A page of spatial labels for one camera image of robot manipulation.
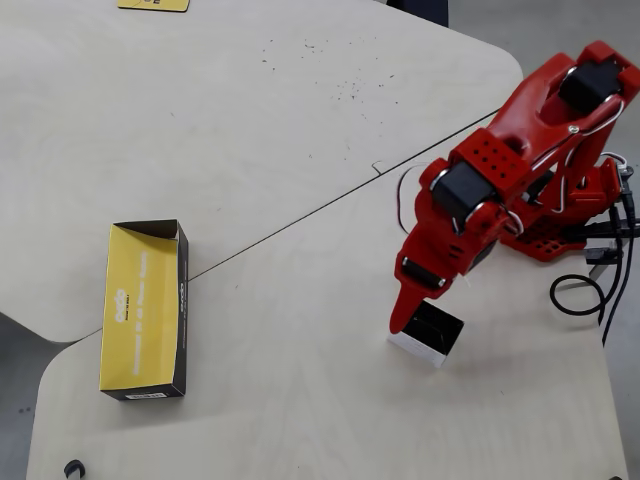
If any white servo wire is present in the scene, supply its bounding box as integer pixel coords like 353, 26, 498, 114
396, 162, 427, 235

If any yellow and black open box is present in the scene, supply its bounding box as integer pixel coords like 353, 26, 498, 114
98, 218, 190, 402

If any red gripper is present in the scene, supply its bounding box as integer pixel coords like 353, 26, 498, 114
389, 172, 507, 335

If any dark chair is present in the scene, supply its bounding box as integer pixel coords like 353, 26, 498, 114
387, 0, 450, 29

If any yellow card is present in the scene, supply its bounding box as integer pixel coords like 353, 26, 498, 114
116, 0, 192, 13

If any long black cable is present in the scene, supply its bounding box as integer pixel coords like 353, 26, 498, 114
602, 192, 639, 347

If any looped black cable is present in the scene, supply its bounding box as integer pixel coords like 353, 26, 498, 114
549, 199, 626, 317

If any small black and white box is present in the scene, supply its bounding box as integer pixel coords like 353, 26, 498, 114
386, 298, 465, 370

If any black cable plug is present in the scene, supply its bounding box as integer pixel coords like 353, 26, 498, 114
584, 239, 625, 266

